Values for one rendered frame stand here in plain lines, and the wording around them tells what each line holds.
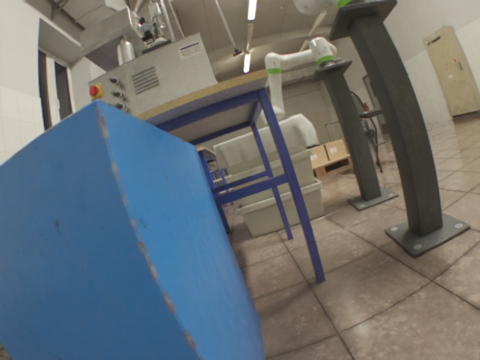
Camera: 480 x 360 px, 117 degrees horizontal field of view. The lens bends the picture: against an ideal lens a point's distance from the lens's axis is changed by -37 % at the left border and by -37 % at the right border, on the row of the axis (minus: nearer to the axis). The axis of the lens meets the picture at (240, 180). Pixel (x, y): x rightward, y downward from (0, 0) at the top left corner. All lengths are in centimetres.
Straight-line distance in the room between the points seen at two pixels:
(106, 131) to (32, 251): 16
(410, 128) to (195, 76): 79
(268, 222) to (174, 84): 111
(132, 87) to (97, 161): 72
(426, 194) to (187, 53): 103
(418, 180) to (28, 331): 111
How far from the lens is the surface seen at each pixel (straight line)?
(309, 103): 1217
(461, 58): 579
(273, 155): 155
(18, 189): 29
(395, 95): 93
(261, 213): 159
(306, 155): 153
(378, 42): 98
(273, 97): 185
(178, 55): 90
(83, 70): 405
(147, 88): 88
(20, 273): 34
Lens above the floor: 50
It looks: 3 degrees down
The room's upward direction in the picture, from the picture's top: 19 degrees counter-clockwise
